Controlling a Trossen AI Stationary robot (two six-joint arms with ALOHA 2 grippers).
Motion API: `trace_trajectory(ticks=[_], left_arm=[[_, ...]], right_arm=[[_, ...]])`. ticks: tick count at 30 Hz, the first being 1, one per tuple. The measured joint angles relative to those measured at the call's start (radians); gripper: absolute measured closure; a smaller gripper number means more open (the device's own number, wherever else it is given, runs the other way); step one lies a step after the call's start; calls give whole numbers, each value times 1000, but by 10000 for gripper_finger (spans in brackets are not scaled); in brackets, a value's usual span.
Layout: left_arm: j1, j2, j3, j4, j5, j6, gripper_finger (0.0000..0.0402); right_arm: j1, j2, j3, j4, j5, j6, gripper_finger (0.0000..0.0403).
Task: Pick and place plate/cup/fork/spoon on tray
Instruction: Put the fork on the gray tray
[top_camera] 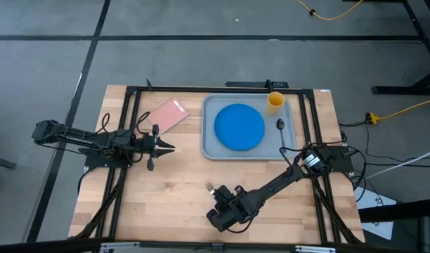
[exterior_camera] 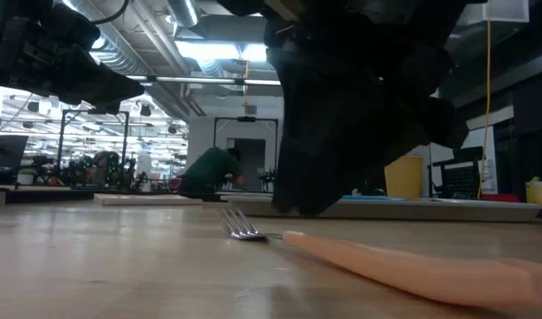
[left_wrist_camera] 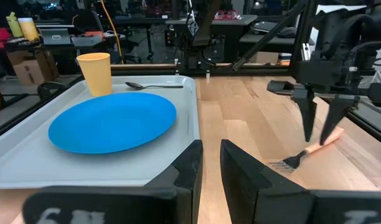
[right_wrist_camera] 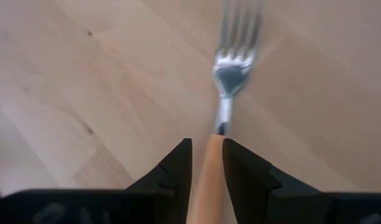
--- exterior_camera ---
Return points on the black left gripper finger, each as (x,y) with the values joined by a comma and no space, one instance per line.
(107,84)
(106,108)

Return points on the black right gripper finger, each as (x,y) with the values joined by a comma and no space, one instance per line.
(288,177)
(342,173)

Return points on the yellow plastic cup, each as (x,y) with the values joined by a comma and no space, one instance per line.
(404,177)

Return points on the blue plastic plate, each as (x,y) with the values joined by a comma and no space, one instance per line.
(377,198)

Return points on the person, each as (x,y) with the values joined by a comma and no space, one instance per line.
(211,170)

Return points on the white flat board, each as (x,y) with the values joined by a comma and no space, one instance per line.
(147,199)

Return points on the black monitor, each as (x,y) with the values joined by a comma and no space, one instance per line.
(5,153)

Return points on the black mesh chair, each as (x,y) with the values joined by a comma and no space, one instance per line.
(461,177)

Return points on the red object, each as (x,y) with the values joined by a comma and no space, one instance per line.
(501,197)

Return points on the yellow-green container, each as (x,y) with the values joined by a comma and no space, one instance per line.
(536,191)

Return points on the black rectangular frame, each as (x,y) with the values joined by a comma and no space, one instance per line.
(246,119)

